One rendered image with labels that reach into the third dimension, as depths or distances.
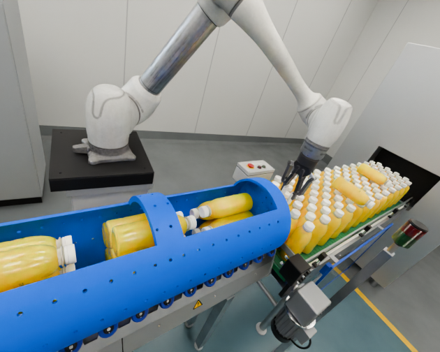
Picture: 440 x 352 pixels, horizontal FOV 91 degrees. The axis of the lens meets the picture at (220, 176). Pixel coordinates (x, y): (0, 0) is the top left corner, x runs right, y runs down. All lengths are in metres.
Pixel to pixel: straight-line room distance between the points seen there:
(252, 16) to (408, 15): 4.75
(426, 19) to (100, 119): 5.02
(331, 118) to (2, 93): 1.84
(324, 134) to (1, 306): 0.86
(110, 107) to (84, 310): 0.64
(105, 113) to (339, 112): 0.80
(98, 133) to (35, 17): 2.25
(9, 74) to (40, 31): 1.27
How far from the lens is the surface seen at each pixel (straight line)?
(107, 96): 0.91
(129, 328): 0.73
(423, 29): 5.22
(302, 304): 1.07
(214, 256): 0.59
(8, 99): 1.96
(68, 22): 3.08
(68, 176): 0.93
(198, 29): 0.94
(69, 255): 0.55
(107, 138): 0.95
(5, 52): 1.87
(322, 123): 0.82
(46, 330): 0.52
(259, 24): 0.76
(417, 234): 1.07
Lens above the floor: 1.61
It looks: 31 degrees down
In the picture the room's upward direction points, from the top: 19 degrees clockwise
